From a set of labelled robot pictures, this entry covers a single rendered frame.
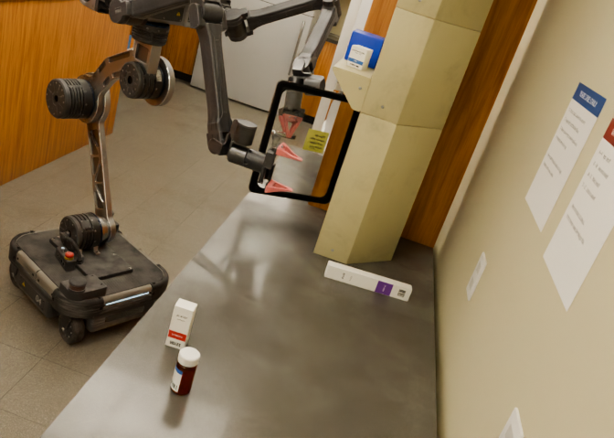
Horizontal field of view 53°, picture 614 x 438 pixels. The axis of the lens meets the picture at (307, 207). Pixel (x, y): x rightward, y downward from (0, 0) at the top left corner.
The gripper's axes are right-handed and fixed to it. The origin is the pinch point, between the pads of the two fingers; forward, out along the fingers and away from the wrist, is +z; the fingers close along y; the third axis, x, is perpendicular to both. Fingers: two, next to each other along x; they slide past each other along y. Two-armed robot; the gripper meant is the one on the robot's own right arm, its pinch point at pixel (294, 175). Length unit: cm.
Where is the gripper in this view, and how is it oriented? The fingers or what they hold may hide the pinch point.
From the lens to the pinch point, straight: 175.4
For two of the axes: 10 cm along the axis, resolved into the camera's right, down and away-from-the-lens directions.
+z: 9.4, 3.4, -0.6
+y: 2.9, -8.7, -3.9
